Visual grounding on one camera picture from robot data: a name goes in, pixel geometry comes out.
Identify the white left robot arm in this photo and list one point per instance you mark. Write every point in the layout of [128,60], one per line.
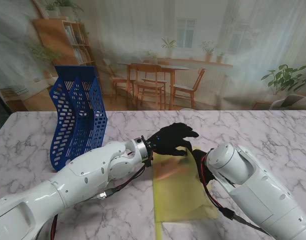
[68,182]

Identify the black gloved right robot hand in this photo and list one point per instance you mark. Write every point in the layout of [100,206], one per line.
[199,160]

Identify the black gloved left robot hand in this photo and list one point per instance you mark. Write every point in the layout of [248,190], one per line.
[173,140]

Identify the yellow-green translucent file folder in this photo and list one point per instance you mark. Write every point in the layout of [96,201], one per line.
[178,195]

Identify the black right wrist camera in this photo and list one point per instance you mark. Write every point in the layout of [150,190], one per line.
[206,175]

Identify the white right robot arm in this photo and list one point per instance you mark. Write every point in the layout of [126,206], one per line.
[255,187]

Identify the blue perforated plastic file rack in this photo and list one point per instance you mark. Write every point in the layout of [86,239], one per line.
[80,75]

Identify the printed room scene backdrop cloth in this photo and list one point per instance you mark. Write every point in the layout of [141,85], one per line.
[153,30]

